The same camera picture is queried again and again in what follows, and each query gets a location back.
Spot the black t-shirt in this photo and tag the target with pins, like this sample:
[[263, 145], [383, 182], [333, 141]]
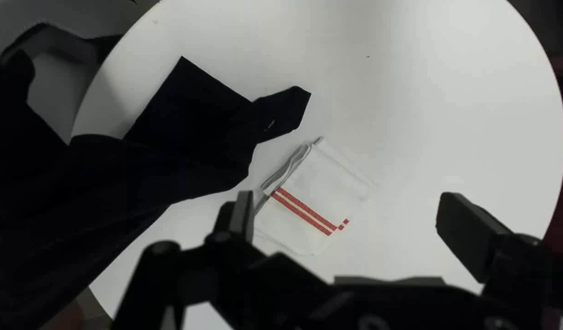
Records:
[[71, 207]]

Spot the white round table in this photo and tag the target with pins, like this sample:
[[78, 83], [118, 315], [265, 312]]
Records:
[[419, 95]]

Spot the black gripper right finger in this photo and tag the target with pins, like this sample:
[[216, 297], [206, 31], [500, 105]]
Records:
[[515, 268]]

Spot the clear plastic bag red stripes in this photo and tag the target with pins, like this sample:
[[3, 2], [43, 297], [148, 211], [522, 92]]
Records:
[[309, 202]]

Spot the grey chair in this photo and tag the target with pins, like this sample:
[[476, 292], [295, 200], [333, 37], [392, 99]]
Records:
[[65, 66]]

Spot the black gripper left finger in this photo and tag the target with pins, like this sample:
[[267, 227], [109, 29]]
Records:
[[245, 286]]

